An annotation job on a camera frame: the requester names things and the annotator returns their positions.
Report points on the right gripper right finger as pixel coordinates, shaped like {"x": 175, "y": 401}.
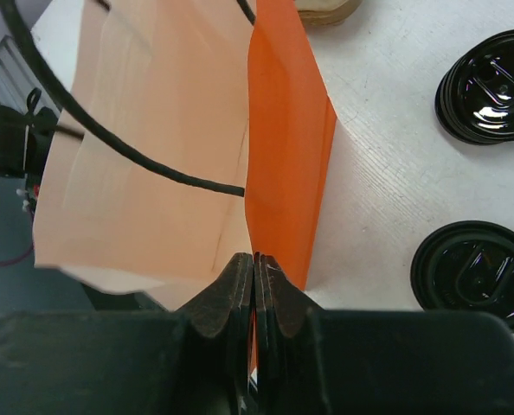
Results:
{"x": 280, "y": 310}

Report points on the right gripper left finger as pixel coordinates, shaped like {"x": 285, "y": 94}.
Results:
{"x": 218, "y": 345}

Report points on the black cup lid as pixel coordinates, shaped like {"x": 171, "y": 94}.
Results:
{"x": 466, "y": 266}

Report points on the orange paper bag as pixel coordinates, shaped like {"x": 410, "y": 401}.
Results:
{"x": 206, "y": 131}

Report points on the brown pulp cup carrier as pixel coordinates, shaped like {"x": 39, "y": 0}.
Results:
{"x": 314, "y": 13}

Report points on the stack of black lids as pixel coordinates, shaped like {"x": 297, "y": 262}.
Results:
{"x": 474, "y": 101}

